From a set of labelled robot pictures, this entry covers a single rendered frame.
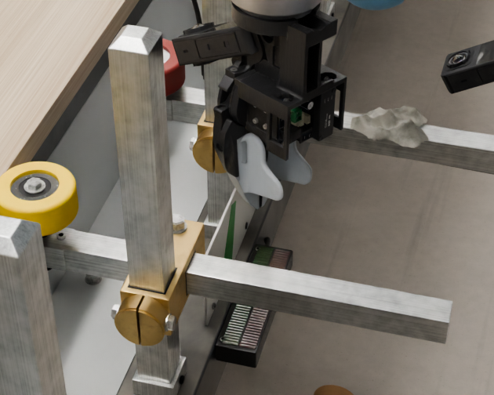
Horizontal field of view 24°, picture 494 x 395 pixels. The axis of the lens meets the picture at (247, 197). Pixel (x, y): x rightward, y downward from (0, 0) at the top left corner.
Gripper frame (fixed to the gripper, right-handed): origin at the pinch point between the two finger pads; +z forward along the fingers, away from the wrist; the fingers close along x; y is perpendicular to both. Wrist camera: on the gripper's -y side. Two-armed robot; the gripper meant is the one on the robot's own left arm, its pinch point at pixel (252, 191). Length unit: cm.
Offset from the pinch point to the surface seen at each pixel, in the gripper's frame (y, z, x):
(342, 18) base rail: -42, 20, 61
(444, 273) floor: -38, 89, 95
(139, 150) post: -4.4, -6.7, -9.4
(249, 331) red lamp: -5.2, 24.4, 5.3
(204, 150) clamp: -17.4, 8.8, 9.9
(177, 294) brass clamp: -4.0, 11.4, -6.0
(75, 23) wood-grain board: -41.5, 2.9, 11.3
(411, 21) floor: -105, 83, 166
